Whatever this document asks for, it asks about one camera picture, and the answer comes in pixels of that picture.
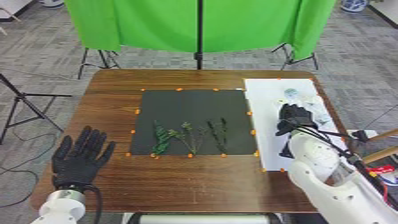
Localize bunch of flowers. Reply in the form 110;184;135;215
275;87;336;130

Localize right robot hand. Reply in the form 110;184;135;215
274;102;322;137

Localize black tripod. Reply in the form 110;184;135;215
0;73;75;145

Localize white sheet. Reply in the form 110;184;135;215
243;78;346;173

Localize black stand pole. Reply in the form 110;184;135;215
192;0;208;71

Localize black stand legs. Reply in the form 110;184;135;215
270;42;322;72
76;46;124;81

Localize pale grey bar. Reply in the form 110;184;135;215
126;213;288;224

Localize black cable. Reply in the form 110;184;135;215
304;125;398;209
85;185;107;224

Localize green sprig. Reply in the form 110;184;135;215
149;119;179;158
169;121;208;156
204;117;231;155

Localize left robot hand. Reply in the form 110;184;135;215
50;125;117;190

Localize blue and white vase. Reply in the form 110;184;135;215
339;0;371;14
37;0;66;9

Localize dark mat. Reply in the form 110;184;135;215
128;89;261;157

